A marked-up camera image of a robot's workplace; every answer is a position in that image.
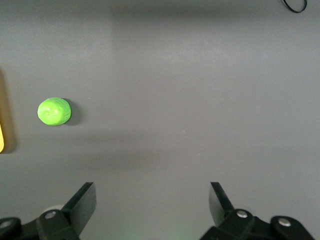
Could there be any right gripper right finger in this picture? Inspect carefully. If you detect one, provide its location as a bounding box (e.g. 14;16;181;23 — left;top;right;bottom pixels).
199;181;316;240

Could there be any yellow plastic tray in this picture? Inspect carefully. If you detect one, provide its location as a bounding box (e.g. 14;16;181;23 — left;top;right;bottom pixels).
0;69;5;154

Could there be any thin black looped cable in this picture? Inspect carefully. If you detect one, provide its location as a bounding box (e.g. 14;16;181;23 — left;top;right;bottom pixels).
279;0;308;14

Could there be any green toy apple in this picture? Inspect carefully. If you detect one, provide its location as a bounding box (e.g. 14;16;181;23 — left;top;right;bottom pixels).
37;97;73;127

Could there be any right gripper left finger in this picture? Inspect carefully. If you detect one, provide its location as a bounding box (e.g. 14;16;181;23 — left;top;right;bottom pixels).
0;181;97;240

